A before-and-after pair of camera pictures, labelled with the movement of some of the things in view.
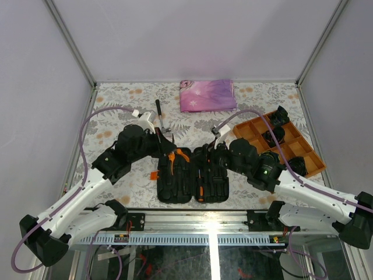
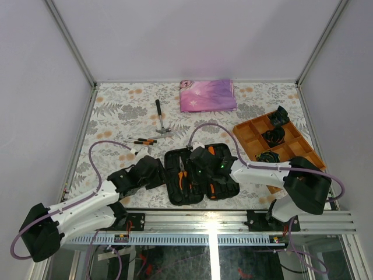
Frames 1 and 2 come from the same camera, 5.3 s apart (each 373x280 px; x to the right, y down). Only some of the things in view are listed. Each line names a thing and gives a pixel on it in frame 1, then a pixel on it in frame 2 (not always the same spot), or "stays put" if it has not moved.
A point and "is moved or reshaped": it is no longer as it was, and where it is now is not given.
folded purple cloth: [215, 95] stays put
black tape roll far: [280, 117] stays put
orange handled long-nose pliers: [172, 157] -> [182, 171]
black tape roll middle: [279, 135] stays put
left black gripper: [164, 145] -> [161, 178]
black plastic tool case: [183, 175] is moved or reshaped
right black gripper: [204, 156] -> [190, 165]
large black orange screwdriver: [200, 188] -> [213, 196]
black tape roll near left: [270, 156] stays put
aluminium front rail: [190, 228] stays put
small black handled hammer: [164, 130] stays put
